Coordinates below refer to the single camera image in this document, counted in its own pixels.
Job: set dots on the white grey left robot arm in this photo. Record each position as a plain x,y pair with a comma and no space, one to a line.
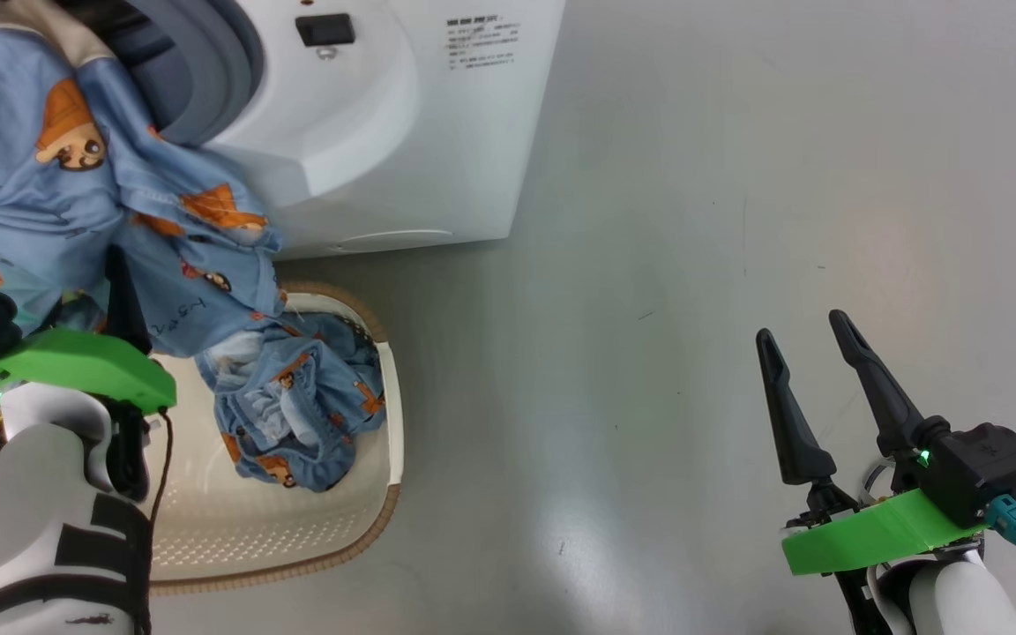
23,511

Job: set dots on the cream laundry basket brown rim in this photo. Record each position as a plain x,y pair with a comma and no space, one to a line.
296,529

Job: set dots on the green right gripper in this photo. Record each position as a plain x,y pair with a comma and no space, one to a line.
878,534

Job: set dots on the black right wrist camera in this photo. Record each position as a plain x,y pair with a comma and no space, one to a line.
980,472

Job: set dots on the grey rubber door gasket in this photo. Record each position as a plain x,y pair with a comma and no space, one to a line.
208,62

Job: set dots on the white front-load washing machine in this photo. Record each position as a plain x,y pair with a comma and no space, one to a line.
437,159

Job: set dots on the blue cartoon print pyjama top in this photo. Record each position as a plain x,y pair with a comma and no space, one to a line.
32,203

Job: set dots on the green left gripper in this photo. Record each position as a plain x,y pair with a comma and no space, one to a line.
85,362

